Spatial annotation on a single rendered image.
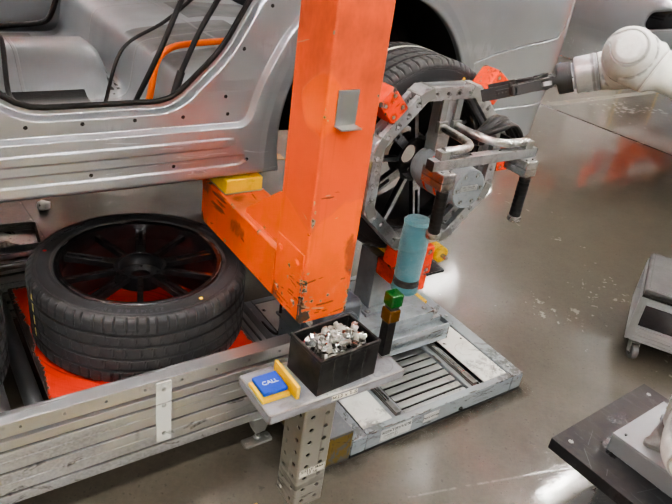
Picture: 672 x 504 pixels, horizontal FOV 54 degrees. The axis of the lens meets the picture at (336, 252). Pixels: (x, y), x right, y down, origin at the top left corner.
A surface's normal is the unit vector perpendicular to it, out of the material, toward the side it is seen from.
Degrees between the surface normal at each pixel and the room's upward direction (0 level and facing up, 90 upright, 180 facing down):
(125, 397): 90
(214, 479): 0
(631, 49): 68
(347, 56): 90
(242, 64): 90
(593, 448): 0
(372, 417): 0
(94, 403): 90
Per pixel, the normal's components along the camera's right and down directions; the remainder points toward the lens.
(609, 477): 0.13, -0.87
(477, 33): 0.55, 0.47
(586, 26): -0.83, 0.16
